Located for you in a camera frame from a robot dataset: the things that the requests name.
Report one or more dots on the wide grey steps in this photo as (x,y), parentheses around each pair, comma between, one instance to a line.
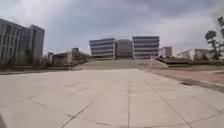
(116,64)

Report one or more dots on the grey building with banded floors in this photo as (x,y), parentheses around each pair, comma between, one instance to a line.
(125,48)

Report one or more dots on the pale concrete slab plaza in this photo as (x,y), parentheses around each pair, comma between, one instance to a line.
(110,100)

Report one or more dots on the pale lamp pole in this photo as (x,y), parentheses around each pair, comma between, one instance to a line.
(151,61)

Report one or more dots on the low grey building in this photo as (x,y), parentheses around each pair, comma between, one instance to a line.
(66,57)

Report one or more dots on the small pale building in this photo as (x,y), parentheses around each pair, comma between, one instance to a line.
(165,52)

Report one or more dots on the dark kerb strip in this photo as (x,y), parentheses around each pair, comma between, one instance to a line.
(186,82)

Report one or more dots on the low pale building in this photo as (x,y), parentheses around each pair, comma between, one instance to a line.
(196,54)

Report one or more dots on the tall grey building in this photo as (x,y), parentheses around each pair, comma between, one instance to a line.
(18,43)

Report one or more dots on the tree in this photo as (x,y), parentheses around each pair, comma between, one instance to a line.
(211,43)

